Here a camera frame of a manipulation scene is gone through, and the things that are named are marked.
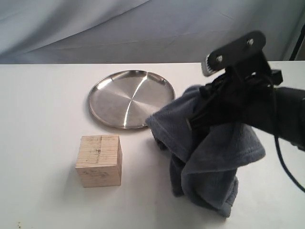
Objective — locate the round stainless steel plate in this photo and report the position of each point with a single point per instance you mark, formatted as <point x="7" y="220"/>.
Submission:
<point x="126" y="99"/>

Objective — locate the black stand pole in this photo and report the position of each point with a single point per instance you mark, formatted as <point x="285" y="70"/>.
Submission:
<point x="298" y="44"/>

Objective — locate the grey fleece towel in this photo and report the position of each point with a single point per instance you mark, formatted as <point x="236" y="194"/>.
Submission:
<point x="204" y="162"/>

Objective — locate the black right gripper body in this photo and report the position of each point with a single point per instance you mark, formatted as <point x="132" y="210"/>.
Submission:
<point x="254" y="102"/>

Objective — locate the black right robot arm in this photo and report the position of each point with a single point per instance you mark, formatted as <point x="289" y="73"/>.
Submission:
<point x="292" y="104"/>

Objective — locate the grey fabric backdrop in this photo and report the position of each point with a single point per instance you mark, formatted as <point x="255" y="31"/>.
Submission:
<point x="140" y="31"/>

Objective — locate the light wooden cube block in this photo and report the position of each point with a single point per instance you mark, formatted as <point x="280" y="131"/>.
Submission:
<point x="99" y="161"/>

